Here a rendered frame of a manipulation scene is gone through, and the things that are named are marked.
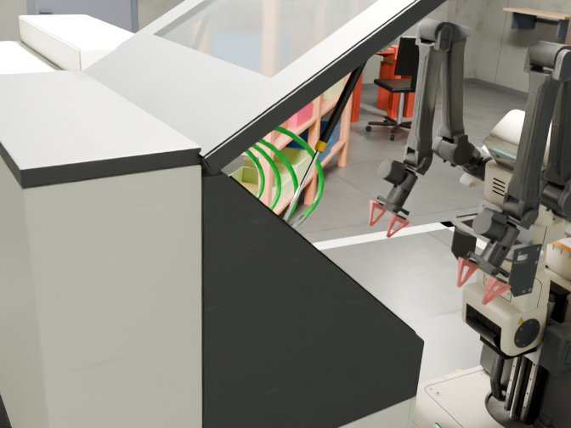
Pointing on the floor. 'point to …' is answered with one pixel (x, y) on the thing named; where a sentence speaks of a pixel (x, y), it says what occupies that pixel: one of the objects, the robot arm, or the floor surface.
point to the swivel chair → (405, 55)
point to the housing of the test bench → (95, 256)
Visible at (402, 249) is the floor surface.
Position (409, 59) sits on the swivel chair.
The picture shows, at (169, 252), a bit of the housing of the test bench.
